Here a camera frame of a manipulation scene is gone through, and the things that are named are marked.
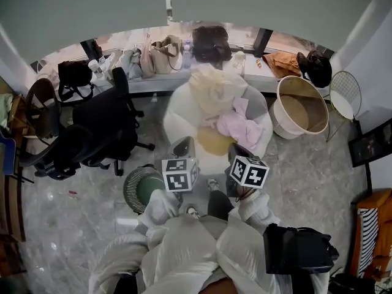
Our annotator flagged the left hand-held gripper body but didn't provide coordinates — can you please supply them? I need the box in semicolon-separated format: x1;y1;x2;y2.
161;136;200;193

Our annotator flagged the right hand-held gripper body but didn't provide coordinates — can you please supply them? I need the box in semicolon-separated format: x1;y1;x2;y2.
224;142;271;197

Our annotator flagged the pink clothes garment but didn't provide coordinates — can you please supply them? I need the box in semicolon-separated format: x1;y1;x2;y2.
216;97;266;150

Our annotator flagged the yellow clothes garment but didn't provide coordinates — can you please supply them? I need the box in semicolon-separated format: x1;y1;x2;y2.
197;126;238;156

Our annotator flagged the grey clothes garment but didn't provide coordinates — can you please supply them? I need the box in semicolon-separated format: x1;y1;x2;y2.
239;88;270;122

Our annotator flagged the beige round basket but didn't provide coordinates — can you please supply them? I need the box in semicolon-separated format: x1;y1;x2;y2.
268;75;330;140

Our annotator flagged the cream clothes garment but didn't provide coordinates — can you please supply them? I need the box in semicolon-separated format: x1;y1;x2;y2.
188;63;249;123

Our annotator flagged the person's left forearm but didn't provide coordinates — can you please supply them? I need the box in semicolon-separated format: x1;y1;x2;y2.
137;188;184;236

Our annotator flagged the black shoulder bag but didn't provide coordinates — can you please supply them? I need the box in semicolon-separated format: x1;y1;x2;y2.
296;49;333;89

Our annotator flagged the person's right forearm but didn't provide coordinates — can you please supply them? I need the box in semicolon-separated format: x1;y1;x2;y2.
235;191;281;235

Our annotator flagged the person's left shoe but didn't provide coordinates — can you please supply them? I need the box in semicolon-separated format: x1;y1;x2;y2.
184;205;202;220

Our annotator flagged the person's black trouser leg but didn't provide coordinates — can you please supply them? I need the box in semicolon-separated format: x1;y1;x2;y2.
207;190;235;222

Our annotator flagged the white beanbag chair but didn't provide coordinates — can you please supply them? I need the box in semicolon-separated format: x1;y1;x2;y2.
162;80;274;177

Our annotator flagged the person's white jacket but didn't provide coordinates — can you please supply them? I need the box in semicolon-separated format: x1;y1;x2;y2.
88;206;330;294

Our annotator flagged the black box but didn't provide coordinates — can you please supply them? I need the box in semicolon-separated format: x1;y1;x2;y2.
262;222;340;276

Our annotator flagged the black office chair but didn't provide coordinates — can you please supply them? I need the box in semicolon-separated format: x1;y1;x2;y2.
20;67;156;181

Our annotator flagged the white cup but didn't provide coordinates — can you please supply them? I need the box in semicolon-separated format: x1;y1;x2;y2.
233;51;247;70

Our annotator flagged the orange-brown cloth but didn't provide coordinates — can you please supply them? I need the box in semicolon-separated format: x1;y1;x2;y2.
262;52;303;79

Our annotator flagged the clear plastic bottle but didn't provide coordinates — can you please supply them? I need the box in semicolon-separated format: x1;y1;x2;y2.
182;43;192;70

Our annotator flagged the beige tote bag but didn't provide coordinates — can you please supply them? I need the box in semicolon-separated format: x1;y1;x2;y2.
150;34;184;75

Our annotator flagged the black framed screen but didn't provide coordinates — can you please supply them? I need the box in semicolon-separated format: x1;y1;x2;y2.
348;118;392;168

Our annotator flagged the pink bag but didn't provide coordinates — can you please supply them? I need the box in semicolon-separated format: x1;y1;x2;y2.
140;34;156;79

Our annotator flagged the light grey bag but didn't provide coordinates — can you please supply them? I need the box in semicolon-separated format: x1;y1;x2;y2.
118;48;143;80

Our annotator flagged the black and white striped cloth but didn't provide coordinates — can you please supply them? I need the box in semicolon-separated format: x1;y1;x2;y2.
356;207;380;277

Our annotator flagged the dark brown bag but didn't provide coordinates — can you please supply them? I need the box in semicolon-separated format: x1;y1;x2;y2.
191;25;233;64

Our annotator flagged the paper coffee cup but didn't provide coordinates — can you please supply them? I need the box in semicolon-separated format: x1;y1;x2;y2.
88;59;104;78

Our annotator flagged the black backpack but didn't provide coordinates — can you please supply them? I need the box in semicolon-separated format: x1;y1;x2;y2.
57;59;96;102

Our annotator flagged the black round-back chair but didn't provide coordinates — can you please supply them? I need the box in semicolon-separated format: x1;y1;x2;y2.
25;78;62;140

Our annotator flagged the grey roller blind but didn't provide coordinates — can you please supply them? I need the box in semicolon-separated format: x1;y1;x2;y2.
0;0;170;64
170;0;382;53

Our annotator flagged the wooden shelf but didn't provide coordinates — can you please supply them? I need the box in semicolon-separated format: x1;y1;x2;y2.
0;93;34;275

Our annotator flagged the green cloth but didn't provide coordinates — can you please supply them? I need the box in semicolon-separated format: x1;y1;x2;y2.
0;92;15;131

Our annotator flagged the wire chair with white cushion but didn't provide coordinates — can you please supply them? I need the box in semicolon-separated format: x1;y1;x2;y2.
325;70;363;143

